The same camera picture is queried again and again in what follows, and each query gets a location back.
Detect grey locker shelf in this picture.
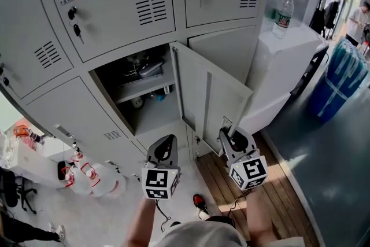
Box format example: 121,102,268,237
114,73,176,105

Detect clear plastic water bottle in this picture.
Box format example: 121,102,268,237
272,0,295,39

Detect person's red and black shoe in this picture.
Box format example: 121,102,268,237
193,194,209,220

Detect large clear water jug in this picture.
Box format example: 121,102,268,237
84,163,127,198
64,162,94,196

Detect blue wrapped bundle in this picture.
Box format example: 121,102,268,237
306,36,370,125

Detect black office chair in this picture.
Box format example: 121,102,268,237
0,167,38,215

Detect wooden slat platform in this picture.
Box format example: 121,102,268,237
195,133,320,247

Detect grey sneakers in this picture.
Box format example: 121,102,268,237
123,55,165,79

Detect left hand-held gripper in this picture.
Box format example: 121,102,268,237
140,134,182,200

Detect white side table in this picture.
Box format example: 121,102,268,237
8,141,69,189

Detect person's right forearm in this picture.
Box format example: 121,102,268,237
245,186,279,242

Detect blue small item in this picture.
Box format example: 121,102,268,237
149,91,166,102

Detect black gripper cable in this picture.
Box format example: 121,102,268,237
155,198,173,234
227,188,253,219

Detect person's grey shirt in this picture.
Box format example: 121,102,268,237
156,215,306,247

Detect black small device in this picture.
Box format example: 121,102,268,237
57,161,68,180

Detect white box cabinet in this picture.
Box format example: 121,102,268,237
245,23,330,134

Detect orange object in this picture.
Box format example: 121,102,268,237
12,124,33,137

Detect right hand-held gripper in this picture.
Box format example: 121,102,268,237
219,127,269,191

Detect clothes rack with dark garments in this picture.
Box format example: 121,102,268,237
310,0,349,40

